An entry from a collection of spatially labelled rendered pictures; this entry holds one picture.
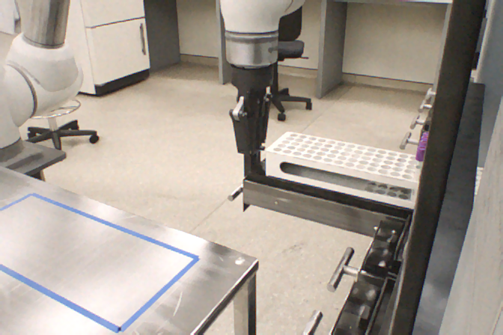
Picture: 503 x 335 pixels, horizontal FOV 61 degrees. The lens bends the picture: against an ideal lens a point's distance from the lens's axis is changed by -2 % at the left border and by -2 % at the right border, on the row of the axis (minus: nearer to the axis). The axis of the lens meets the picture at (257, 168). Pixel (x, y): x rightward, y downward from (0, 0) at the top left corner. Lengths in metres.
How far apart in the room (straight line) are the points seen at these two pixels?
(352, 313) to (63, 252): 0.38
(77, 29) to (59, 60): 2.87
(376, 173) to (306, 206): 0.14
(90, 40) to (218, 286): 3.60
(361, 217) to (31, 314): 0.49
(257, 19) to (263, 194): 0.30
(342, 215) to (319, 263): 1.15
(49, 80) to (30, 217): 0.59
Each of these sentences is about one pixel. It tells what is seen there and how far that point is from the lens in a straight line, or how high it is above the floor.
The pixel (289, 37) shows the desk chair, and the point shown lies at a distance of 3.25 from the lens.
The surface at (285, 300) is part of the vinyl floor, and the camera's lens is 1.70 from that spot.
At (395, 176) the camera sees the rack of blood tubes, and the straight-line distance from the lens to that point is 0.70.
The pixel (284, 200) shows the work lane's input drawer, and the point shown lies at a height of 0.79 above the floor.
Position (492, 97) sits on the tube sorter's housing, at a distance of 0.77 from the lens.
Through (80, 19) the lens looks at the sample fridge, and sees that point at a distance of 4.06.
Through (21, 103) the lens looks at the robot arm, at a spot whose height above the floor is 0.85.
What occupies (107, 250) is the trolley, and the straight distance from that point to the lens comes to 0.62.
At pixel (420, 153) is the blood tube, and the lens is 0.68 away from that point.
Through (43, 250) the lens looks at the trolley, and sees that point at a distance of 0.65.
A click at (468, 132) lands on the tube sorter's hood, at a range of 0.54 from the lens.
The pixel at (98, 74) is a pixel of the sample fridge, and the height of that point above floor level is 0.22.
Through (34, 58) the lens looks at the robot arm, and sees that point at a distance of 1.24.
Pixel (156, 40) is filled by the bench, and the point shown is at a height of 0.33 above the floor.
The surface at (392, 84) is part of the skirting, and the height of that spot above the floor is 0.05.
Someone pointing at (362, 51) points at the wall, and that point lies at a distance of 4.37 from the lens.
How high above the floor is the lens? 1.18
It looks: 27 degrees down
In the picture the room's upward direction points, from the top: straight up
